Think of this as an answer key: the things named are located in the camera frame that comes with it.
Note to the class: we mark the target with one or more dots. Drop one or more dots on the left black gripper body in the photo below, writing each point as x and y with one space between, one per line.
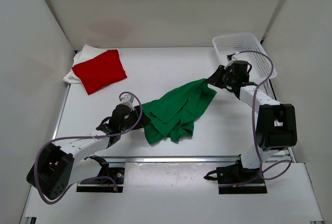
132 120

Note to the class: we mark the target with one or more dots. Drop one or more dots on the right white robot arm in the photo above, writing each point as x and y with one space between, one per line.
274 123

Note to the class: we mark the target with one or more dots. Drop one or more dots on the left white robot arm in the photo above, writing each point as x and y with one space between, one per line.
64 161

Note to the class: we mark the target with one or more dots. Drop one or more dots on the red t shirt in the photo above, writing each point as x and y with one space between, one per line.
101 71

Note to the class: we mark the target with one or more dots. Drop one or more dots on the aluminium table rail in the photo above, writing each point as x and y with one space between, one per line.
183 159

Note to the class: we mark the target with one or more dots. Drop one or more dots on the white plastic basket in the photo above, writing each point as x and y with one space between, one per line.
231 43

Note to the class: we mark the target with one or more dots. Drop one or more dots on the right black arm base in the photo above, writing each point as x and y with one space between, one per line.
235 179

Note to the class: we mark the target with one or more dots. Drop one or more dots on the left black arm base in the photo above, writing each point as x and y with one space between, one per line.
108 180

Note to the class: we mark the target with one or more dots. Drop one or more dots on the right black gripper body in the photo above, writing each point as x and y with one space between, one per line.
229 78

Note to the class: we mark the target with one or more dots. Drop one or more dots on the green t shirt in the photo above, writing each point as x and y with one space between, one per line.
173 115

